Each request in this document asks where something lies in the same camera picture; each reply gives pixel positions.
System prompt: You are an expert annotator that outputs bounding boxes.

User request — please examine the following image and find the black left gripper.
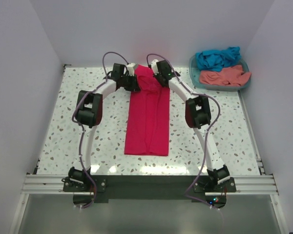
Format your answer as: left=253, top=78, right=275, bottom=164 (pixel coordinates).
left=120, top=74, right=141, bottom=92

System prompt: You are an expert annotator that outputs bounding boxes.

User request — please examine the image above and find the magenta red t shirt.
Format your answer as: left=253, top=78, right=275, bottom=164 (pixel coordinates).
left=124, top=65, right=170, bottom=156

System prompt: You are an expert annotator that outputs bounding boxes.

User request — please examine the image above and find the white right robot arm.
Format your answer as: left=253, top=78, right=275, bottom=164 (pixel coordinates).
left=149, top=59, right=230, bottom=192

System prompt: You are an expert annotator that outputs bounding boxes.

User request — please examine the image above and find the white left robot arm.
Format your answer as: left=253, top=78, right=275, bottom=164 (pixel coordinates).
left=68, top=63, right=141, bottom=191

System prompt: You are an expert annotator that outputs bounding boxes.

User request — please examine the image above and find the translucent blue plastic basket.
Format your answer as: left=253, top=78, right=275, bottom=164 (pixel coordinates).
left=189, top=56, right=251, bottom=92

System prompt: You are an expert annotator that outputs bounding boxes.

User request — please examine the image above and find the blue t shirt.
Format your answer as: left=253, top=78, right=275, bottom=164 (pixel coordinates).
left=195, top=46, right=242, bottom=72

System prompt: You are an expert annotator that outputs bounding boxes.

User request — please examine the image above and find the salmon pink t shirt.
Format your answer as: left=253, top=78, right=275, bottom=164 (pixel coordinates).
left=199, top=65, right=251, bottom=87

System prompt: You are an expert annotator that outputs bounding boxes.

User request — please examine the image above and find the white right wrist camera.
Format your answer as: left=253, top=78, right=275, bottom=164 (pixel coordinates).
left=148, top=59, right=159, bottom=75

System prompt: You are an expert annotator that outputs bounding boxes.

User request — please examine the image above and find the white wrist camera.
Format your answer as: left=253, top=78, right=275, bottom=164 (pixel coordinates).
left=148, top=59, right=159, bottom=75
left=126, top=63, right=138, bottom=76

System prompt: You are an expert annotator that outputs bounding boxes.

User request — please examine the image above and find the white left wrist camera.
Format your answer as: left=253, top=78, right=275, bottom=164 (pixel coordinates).
left=126, top=63, right=138, bottom=76

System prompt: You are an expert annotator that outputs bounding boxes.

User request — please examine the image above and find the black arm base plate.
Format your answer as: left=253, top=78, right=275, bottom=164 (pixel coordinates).
left=62, top=175, right=237, bottom=207

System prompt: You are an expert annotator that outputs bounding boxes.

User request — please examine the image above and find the aluminium frame rail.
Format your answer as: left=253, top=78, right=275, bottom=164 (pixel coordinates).
left=22, top=175, right=278, bottom=195

